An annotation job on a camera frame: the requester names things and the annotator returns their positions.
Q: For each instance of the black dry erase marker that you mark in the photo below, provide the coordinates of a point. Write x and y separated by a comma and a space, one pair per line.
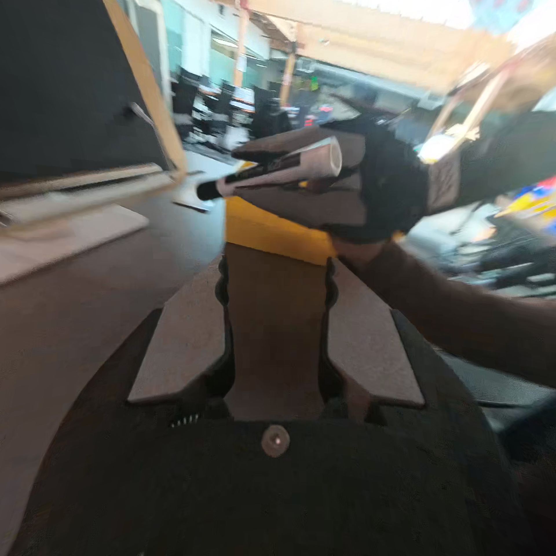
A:
295, 167

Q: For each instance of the person's right forearm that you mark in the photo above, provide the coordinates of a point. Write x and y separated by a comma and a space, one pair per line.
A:
456, 304

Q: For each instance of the white metal stand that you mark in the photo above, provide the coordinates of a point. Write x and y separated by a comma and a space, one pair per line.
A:
65, 243

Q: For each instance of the yellow plastic bin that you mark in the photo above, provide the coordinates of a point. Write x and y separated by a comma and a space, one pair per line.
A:
269, 230

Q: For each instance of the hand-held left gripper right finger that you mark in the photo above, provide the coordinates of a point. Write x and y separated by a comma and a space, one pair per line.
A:
369, 347

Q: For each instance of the person's torso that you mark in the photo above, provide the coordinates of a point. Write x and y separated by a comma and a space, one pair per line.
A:
534, 478

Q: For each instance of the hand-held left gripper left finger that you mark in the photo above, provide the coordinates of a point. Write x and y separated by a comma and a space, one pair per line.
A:
182, 339

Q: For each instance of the grey mesh office chair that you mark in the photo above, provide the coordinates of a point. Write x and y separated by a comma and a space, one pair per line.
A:
499, 382

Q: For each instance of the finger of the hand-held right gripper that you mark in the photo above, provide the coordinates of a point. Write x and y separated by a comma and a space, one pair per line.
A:
286, 140
312, 204

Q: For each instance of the black wood-framed board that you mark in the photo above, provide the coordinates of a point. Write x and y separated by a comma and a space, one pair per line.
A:
65, 87

